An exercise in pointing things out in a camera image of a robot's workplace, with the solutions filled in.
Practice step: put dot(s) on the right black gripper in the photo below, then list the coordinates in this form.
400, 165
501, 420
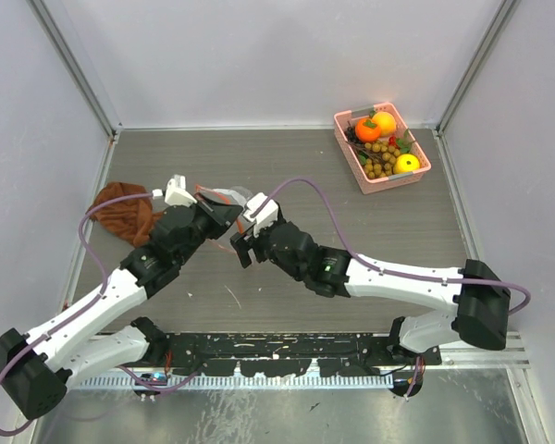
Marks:
244, 241

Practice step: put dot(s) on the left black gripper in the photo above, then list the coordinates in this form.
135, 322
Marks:
220, 215

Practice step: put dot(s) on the clear orange-zip bag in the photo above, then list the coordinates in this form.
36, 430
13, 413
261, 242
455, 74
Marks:
234, 195

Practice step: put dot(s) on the orange persimmon toy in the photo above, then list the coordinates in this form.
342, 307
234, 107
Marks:
366, 130

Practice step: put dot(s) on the yellow lemon toy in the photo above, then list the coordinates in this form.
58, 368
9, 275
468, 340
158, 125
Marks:
406, 163

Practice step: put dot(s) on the orange peach toy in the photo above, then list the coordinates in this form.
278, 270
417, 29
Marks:
385, 122

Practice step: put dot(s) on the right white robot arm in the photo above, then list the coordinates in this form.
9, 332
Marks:
465, 303

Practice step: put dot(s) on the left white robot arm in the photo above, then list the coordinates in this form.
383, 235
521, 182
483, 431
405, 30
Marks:
39, 367

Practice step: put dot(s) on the brown cloth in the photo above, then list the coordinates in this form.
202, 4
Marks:
131, 220

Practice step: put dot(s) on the dark grape bunch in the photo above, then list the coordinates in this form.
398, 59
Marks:
351, 135

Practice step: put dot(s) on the brown longan bunch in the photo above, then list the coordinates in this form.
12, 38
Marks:
378, 159

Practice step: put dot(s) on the red cherry with leaves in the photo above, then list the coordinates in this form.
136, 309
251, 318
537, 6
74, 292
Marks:
404, 143

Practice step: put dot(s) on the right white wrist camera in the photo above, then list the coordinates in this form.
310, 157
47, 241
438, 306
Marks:
260, 212

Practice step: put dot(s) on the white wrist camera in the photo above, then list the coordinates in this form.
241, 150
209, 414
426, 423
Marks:
178, 189
260, 212

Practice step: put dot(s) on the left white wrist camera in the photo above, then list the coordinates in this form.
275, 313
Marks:
178, 189

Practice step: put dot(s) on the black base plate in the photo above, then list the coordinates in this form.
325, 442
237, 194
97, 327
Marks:
272, 355

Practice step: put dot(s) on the slotted cable duct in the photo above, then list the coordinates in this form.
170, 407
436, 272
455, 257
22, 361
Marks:
117, 380

